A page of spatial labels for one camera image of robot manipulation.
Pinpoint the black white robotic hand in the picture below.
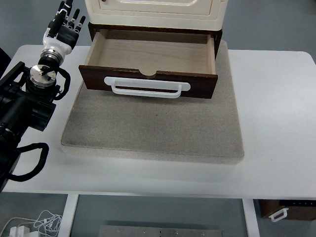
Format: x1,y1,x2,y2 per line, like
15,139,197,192
42,0,86,58

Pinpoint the dark wooden drawer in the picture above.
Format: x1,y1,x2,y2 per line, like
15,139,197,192
79,29,218,99

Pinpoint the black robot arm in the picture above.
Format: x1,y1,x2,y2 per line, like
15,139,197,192
0,48,71,189

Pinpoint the cream upper cabinet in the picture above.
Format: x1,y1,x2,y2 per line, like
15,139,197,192
85,0,228,31

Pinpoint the beige square cushion pad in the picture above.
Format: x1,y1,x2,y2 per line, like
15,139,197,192
61,41,244,164

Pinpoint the white table leg left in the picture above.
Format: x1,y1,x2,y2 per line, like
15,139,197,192
58,194,79,237

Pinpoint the white table leg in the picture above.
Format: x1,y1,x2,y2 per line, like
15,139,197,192
242,198,260,237
58,194,79,237

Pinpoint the white power adapter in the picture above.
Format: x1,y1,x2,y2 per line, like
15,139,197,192
9,226,30,237

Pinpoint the white table leg right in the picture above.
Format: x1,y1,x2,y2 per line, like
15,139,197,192
242,198,260,237

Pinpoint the white drawer handle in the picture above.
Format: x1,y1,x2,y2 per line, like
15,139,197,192
104,77,191,99

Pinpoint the white cable on floor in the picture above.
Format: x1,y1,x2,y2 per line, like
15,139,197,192
0,210,63,237

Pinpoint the brown box with white handle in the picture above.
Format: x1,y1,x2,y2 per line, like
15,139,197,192
258,199,316,222

